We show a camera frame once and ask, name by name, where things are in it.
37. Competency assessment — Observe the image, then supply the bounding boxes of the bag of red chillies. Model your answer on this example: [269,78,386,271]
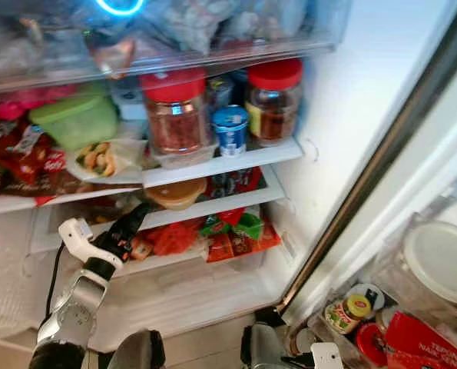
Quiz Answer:
[147,218,203,257]

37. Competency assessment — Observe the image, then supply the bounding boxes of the dark red snack packet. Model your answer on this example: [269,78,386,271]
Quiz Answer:
[208,167,264,198]

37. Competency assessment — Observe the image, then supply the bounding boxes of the red round lid jar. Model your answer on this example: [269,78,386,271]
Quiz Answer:
[356,322,395,369]

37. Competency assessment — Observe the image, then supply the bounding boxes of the large red-lid glass jar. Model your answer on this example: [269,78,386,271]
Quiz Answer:
[139,67,210,155]

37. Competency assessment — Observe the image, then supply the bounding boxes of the clear freezer drawer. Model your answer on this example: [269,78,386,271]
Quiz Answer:
[0,0,353,95]

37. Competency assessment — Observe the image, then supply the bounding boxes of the wide white fridge shelf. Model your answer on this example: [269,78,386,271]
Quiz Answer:
[0,138,306,217]

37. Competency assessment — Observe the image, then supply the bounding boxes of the white-lid clear container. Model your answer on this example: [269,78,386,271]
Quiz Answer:
[374,218,457,310]

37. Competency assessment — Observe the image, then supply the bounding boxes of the robot left leg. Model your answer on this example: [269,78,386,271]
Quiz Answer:
[105,328,167,369]

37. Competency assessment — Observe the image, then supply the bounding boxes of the green plastic container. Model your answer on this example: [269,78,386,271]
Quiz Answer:
[28,93,121,151]

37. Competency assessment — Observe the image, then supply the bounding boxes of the red flour packet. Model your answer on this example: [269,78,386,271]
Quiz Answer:
[385,311,457,369]

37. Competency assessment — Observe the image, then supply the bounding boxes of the wrapped sandwich packet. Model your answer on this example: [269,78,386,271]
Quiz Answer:
[65,138,149,185]

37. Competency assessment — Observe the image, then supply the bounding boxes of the orange red food packet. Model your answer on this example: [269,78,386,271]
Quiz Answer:
[204,226,283,264]

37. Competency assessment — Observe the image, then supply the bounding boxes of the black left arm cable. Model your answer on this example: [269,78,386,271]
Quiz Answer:
[45,241,66,327]

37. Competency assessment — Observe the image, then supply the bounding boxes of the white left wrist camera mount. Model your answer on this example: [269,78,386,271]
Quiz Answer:
[58,217,100,267]

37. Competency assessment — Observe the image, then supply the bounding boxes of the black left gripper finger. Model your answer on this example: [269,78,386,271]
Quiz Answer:
[121,202,152,234]

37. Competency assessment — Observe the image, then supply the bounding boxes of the small red-lid glass jar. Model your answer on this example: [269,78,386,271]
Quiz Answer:
[245,58,305,147]

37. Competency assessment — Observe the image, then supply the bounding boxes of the yellow-lid labelled jar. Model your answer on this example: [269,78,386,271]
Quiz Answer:
[323,293,376,336]

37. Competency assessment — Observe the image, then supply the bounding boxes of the narrow white fridge shelf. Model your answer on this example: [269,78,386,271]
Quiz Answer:
[28,165,287,254]

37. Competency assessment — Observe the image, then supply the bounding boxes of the green food packet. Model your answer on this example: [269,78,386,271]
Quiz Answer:
[200,209,264,240]

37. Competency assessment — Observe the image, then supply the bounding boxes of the blue yoghurt cup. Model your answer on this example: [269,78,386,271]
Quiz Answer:
[210,105,251,158]

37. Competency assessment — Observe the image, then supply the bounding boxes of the white fridge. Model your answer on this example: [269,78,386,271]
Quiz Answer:
[0,0,457,354]

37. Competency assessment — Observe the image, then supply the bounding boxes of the white blue small box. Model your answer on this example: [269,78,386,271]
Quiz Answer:
[111,76,149,121]

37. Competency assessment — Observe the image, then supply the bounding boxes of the white fridge door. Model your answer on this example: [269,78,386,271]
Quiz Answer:
[273,0,457,369]

